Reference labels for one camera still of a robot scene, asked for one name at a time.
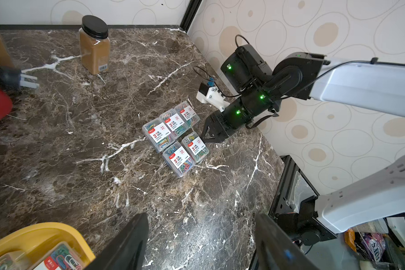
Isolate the yellow storage tray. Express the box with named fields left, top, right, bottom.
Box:
left=0, top=222, right=95, bottom=270

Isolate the right spice jar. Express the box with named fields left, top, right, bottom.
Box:
left=79, top=15, right=111, bottom=75

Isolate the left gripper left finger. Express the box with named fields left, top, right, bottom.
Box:
left=85, top=213, right=149, bottom=270

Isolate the paper clip box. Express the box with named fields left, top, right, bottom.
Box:
left=0, top=251, right=32, bottom=270
left=181, top=131, right=209, bottom=163
left=174, top=101, right=200, bottom=128
left=162, top=141, right=195, bottom=178
left=142, top=118, right=176, bottom=153
left=159, top=109, right=190, bottom=138
left=29, top=241, right=86, bottom=270

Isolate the black toaster power cord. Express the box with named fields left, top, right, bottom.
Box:
left=0, top=59, right=41, bottom=91

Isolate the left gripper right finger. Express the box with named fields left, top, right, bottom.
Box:
left=254, top=214, right=318, bottom=270

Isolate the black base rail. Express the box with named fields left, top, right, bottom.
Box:
left=249, top=155, right=318, bottom=270

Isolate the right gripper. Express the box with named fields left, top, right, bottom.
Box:
left=201, top=45, right=281, bottom=143

